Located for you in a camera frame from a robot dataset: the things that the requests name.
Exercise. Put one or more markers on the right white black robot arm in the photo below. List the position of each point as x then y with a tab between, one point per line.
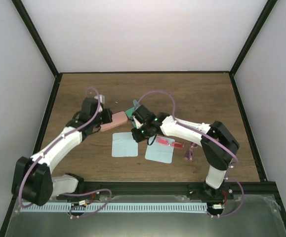
218	144

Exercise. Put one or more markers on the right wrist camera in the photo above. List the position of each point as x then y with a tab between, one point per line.
144	115

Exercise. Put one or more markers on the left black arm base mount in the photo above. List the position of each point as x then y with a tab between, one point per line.
82	189

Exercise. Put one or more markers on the clear acrylic front panel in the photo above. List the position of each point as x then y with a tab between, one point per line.
257	217

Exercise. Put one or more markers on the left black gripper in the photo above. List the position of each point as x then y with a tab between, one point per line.
109	115

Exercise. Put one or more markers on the purple frame sunglasses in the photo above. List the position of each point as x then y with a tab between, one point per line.
189	153

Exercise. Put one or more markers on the light blue slotted cable duct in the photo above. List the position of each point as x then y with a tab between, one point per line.
57	207

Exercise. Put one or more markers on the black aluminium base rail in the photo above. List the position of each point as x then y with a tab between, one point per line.
142	186

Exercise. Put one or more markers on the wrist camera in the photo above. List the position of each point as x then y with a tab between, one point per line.
101	98
144	115

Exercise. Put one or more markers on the green glasses case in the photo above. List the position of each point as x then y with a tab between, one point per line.
129	112

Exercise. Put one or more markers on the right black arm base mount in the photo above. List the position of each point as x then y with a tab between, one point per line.
205	193

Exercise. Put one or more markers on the light blue cleaning cloth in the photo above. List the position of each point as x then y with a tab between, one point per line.
159	153
123	145

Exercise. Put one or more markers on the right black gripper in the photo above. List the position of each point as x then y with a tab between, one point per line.
137	137

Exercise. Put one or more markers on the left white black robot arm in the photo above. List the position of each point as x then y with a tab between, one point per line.
33	180

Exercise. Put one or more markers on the pink glasses case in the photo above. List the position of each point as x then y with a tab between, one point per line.
118	119

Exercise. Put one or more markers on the red lens sunglasses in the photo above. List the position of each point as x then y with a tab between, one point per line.
166	142

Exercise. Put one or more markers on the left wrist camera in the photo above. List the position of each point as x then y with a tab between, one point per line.
101	98

